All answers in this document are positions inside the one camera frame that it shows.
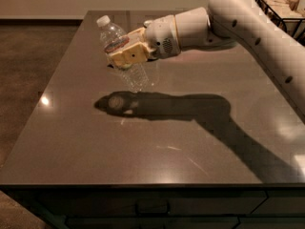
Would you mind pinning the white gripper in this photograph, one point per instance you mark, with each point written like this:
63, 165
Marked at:
161, 36

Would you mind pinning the clear plastic water bottle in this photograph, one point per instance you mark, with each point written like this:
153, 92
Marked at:
124, 54

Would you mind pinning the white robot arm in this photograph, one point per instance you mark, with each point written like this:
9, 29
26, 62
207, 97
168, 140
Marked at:
218, 26

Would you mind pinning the yellow sponge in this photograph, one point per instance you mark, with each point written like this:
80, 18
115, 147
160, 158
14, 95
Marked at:
120, 68

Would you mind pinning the white napkins stack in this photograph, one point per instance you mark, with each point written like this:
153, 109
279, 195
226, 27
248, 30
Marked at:
286, 8

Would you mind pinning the dark cabinet drawer front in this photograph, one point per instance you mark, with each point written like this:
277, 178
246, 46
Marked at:
98, 204

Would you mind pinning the black wire napkin holder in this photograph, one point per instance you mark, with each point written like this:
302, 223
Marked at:
295, 27

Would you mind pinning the black drawer handle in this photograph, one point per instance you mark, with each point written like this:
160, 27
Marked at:
152, 208

